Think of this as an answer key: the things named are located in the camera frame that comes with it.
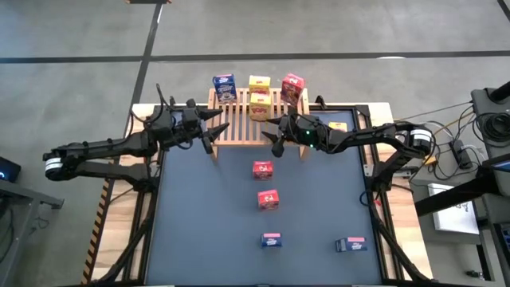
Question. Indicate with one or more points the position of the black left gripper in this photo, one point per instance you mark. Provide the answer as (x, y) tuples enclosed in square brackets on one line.
[(179, 125)]

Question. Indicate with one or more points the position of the red Froot Loops cereal box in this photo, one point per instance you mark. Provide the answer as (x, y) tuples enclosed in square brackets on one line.
[(263, 170), (268, 199), (293, 89)]

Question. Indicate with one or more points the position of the yellow black hazard tape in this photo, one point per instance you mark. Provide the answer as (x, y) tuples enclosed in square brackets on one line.
[(95, 235)]

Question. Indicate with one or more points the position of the blue Frosted Flakes cereal box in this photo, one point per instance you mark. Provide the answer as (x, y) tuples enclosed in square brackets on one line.
[(351, 244), (225, 89), (271, 240)]

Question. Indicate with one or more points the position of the yellow Corn Pops cereal box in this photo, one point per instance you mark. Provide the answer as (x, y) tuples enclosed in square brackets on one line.
[(338, 126), (260, 107), (259, 84)]

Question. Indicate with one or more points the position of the black stand beam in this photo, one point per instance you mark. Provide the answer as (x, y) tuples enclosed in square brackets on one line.
[(454, 196)]

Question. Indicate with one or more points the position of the black table frame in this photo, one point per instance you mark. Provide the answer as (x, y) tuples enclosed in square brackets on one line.
[(342, 107)]

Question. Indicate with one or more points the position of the blue table mat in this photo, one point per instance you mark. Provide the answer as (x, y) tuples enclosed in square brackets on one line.
[(207, 207)]

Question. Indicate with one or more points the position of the wooden slatted shelf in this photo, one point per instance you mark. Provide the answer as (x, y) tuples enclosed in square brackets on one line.
[(239, 127)]

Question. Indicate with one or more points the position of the grey side desk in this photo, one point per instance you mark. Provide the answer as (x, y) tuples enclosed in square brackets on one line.
[(24, 195)]

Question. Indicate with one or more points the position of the white board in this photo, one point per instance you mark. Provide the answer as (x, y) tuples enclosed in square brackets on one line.
[(454, 219)]

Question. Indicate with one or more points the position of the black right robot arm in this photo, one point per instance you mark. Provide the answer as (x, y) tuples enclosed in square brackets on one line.
[(378, 135)]

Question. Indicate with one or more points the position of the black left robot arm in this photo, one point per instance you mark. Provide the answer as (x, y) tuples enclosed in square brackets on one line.
[(99, 147)]

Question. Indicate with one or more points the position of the equipment desk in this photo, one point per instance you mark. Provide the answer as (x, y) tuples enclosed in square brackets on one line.
[(484, 99)]

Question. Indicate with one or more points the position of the computer monitor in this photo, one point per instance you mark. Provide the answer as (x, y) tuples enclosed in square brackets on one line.
[(504, 165)]

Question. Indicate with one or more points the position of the black device with blue light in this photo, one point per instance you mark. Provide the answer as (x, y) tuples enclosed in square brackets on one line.
[(10, 167)]

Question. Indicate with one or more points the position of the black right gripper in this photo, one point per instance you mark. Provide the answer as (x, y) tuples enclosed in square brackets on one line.
[(304, 131)]

